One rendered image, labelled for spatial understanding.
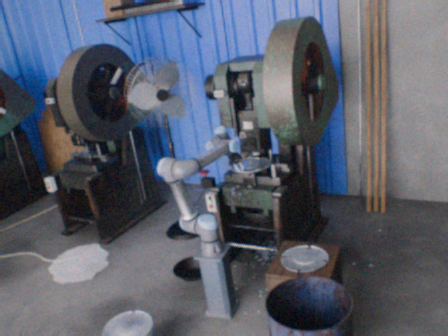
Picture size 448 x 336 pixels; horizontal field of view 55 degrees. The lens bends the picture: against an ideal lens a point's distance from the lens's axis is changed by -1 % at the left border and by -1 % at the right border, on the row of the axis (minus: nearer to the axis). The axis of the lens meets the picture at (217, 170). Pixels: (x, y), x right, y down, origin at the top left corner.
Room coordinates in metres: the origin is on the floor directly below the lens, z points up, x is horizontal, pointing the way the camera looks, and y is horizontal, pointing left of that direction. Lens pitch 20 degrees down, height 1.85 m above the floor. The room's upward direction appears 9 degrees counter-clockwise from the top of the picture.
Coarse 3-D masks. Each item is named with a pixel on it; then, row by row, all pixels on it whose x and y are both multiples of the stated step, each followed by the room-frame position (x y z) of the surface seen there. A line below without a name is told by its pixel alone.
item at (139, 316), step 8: (128, 312) 2.19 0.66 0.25; (136, 312) 2.19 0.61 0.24; (144, 312) 2.17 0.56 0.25; (112, 320) 2.14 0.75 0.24; (120, 320) 2.13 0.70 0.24; (128, 320) 2.12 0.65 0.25; (136, 320) 2.11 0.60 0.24; (144, 320) 2.10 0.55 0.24; (104, 328) 2.08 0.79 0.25; (112, 328) 2.07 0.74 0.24; (120, 328) 2.05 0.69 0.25; (128, 328) 2.04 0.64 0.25; (136, 328) 2.03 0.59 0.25; (144, 328) 2.03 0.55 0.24
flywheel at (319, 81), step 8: (312, 48) 3.03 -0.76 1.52; (304, 56) 2.91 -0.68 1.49; (312, 56) 3.05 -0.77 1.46; (320, 56) 3.06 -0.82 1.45; (304, 64) 2.90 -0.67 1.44; (320, 64) 3.08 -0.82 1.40; (304, 72) 2.81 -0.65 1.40; (312, 72) 2.78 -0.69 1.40; (320, 72) 2.81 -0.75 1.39; (304, 80) 2.77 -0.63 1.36; (312, 80) 2.74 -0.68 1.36; (320, 80) 2.74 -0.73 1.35; (304, 88) 2.77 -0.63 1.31; (312, 88) 2.74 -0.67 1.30; (320, 88) 2.76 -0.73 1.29; (304, 96) 2.85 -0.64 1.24; (312, 96) 2.99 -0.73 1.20; (320, 96) 3.05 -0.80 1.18; (304, 104) 2.84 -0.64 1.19; (312, 104) 2.82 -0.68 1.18; (320, 104) 3.02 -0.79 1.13; (312, 112) 2.81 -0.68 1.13; (312, 120) 2.80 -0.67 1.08
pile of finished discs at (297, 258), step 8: (296, 248) 2.45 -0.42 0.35; (304, 248) 2.43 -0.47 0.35; (312, 248) 2.42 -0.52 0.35; (288, 256) 2.37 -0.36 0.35; (296, 256) 2.35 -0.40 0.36; (304, 256) 2.33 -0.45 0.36; (312, 256) 2.32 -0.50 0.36; (320, 256) 2.31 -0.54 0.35; (288, 264) 2.28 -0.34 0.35; (296, 264) 2.27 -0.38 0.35; (304, 264) 2.25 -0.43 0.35; (312, 264) 2.24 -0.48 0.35; (320, 264) 2.23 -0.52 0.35
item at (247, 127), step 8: (240, 112) 3.01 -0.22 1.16; (248, 112) 2.98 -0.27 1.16; (240, 120) 3.02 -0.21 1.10; (248, 120) 2.98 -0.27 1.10; (240, 128) 3.02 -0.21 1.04; (248, 128) 2.99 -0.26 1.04; (240, 136) 3.01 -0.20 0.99; (248, 136) 2.99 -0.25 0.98; (256, 136) 2.96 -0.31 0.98; (264, 136) 3.02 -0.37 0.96; (248, 144) 2.96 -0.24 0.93; (256, 144) 2.96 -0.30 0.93; (264, 144) 3.01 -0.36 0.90
